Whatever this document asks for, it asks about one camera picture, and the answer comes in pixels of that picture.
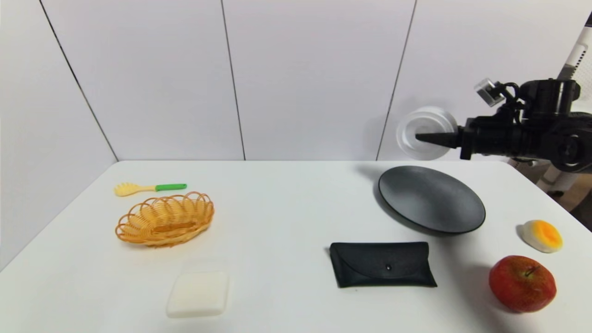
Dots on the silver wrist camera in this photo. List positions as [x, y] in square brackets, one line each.
[486, 91]

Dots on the white soap bar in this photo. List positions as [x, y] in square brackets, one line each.
[198, 294]

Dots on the gray round plate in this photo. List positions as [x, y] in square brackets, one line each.
[432, 201]

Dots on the black leather glasses case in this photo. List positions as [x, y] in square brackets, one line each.
[381, 264]

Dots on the orange wicker basket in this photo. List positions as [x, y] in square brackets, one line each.
[165, 222]

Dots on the white perforated panel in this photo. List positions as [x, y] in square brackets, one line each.
[578, 60]

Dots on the white plastic tape spool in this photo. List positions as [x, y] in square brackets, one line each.
[428, 127]

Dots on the red apple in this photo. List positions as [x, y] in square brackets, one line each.
[522, 284]

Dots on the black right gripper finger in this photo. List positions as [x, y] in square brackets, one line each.
[439, 138]

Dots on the white desk leg with knob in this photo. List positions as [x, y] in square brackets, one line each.
[555, 178]

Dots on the white orange egg half toy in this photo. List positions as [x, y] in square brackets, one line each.
[543, 236]

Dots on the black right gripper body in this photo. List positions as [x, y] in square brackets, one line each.
[466, 138]

